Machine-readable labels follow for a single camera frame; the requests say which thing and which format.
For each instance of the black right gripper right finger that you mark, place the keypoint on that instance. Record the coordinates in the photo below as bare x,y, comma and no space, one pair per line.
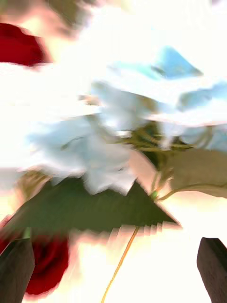
214,272

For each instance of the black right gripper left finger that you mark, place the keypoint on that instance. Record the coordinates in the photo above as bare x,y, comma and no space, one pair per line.
14,274

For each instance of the pale blue artificial flower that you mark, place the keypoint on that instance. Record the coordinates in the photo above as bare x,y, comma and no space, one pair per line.
106,146

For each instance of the red artificial rose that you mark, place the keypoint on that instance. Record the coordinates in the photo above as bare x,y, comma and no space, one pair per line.
49,260
19,45

